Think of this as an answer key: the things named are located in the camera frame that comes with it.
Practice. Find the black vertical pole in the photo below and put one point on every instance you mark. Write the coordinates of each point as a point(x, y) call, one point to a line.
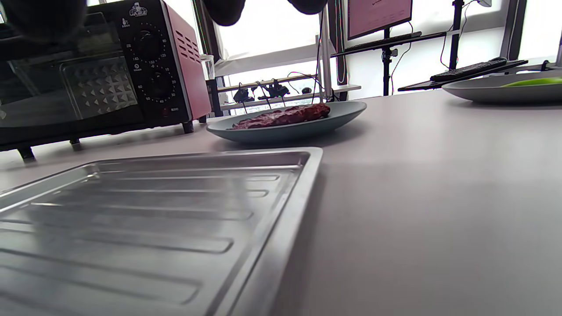
point(455, 35)

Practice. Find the silver baking tray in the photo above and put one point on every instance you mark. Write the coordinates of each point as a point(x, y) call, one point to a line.
point(153, 219)

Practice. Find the white metal post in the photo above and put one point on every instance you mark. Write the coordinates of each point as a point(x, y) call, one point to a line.
point(326, 66)

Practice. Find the green dessert spatula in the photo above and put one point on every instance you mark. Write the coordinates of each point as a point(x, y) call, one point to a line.
point(533, 81)

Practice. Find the black computer desk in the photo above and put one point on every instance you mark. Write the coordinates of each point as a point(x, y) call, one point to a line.
point(421, 85)

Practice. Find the person's right hand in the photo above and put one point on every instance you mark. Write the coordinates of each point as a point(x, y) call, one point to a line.
point(44, 17)

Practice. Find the teal round plate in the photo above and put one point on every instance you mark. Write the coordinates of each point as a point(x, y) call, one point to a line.
point(298, 131)

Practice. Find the grey round plate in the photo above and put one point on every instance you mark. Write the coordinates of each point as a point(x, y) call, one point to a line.
point(491, 93)

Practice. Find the black keyboard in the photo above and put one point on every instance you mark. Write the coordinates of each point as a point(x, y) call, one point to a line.
point(470, 70)

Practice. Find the red oven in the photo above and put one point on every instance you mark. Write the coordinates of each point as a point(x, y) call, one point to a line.
point(149, 66)

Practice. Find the pink screen computer monitor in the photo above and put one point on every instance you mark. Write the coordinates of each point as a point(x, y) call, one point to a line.
point(377, 15)

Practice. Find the black monitor stand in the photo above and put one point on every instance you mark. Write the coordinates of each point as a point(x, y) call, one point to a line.
point(386, 66)

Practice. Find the red raw steak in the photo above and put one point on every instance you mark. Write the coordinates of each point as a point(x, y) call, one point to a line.
point(285, 116)

